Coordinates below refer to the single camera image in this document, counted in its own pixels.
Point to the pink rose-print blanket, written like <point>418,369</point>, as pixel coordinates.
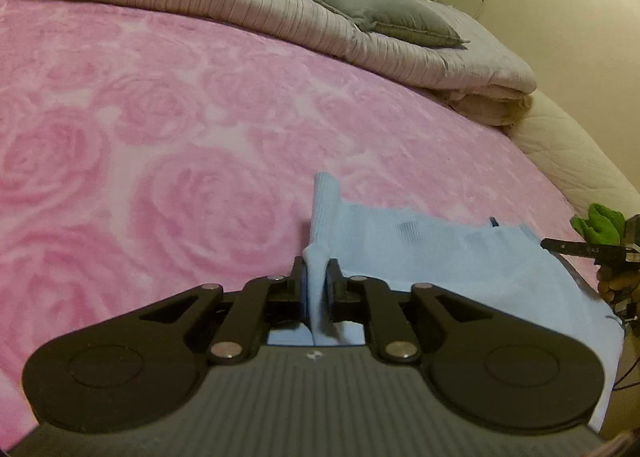
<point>175,137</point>

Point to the beige folded blanket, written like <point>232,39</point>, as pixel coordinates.
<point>480,107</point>

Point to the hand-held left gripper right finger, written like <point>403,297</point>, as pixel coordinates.
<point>334,297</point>

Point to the person's right hand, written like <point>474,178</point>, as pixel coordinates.
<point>620,284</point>

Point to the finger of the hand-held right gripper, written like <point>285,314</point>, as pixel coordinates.
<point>580,248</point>

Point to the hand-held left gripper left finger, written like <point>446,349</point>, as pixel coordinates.
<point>295,297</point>

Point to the grey pillow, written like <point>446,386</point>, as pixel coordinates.
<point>390,12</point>

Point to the light blue sweatshirt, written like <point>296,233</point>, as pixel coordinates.
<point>450,252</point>

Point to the green cloth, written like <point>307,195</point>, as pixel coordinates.
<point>600,224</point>

